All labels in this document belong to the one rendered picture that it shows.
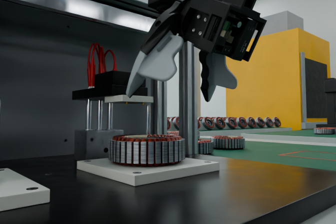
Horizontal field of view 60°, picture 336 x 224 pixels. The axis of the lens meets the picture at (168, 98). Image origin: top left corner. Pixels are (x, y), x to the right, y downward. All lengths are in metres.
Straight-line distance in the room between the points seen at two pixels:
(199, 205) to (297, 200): 0.09
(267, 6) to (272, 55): 2.59
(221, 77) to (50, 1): 0.28
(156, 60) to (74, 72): 0.34
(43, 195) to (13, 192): 0.02
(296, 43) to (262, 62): 0.50
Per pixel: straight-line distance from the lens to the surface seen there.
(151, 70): 0.33
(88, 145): 0.52
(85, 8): 0.52
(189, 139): 0.62
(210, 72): 0.42
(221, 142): 0.92
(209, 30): 0.33
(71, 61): 0.66
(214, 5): 0.32
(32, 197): 0.29
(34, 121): 0.62
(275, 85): 3.98
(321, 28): 5.90
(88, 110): 0.54
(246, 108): 4.18
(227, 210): 0.26
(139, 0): 0.59
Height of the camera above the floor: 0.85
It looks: 4 degrees up
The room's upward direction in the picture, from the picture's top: straight up
